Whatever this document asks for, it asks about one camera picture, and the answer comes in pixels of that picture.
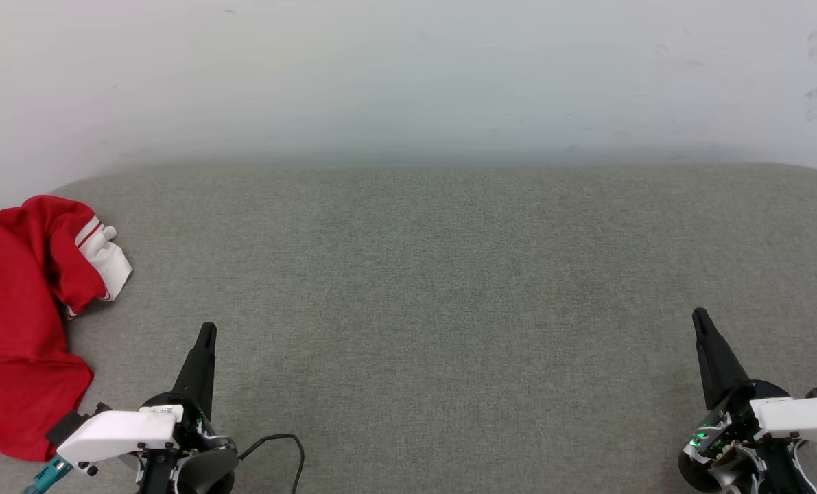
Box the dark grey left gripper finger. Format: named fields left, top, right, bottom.
left=171, top=322, right=218, bottom=421

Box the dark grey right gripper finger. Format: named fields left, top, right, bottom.
left=691, top=307, right=753, bottom=411

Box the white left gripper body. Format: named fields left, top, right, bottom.
left=56, top=392, right=211, bottom=475

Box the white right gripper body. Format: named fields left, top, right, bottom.
left=720, top=379, right=817, bottom=447

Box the red and white Bulls jersey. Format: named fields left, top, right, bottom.
left=0, top=195, right=134, bottom=462

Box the teal left cable connector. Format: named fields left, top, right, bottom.
left=23, top=458, right=73, bottom=494

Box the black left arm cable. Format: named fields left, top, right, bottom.
left=238, top=433, right=305, bottom=494

